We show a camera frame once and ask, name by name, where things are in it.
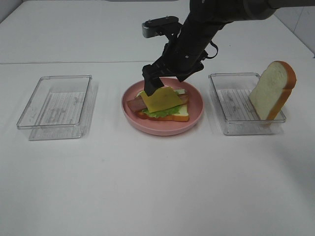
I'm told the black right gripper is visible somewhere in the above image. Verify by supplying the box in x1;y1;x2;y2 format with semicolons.
142;9;225;96

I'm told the yellow cheese slice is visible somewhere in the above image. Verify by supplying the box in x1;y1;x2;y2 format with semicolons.
140;87;183;113

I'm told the green lettuce leaf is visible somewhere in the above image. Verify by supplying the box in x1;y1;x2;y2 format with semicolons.
139;89;185;118

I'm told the bread slice from tray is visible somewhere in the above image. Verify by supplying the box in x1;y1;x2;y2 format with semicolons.
134;88;190;122

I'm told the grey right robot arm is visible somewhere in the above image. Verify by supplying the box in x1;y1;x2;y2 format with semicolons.
142;0;276;96

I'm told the pink round plate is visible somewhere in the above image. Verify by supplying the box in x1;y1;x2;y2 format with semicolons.
122;78;204;136

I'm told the right clear plastic tray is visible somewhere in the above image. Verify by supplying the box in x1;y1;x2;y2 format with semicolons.
209;73;286;135

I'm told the clear plastic tray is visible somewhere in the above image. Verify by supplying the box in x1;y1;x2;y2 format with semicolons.
17;75;98;141
209;73;286;135

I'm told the left clear plastic tray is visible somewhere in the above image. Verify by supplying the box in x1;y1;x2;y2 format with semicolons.
17;75;98;141

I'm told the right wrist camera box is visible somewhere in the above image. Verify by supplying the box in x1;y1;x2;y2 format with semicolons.
142;16;182;39

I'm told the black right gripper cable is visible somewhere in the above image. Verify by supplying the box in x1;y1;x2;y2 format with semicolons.
200;41;219;60

